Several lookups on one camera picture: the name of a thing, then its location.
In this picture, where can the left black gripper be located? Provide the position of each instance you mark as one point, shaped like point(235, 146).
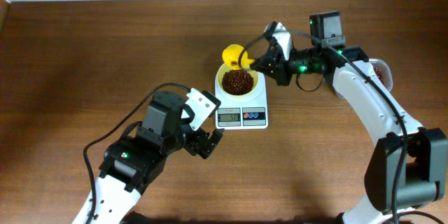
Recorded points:
point(194, 145)

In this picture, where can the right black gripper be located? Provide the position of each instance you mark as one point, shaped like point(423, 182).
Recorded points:
point(276, 69)

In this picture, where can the red beans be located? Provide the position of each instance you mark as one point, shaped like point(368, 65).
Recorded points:
point(363, 88)

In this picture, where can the yellow plastic measuring scoop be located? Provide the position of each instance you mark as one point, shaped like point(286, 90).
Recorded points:
point(235, 57)

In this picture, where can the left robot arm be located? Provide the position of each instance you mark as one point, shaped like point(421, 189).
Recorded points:
point(138, 157)

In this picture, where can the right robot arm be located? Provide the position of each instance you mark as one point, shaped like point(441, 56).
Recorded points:
point(408, 167)

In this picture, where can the white digital kitchen scale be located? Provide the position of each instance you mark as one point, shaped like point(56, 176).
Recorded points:
point(242, 112)

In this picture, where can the yellow plastic bowl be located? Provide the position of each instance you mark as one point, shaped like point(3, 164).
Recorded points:
point(236, 82)

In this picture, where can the clear plastic container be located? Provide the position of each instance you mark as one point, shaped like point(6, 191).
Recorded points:
point(383, 71)

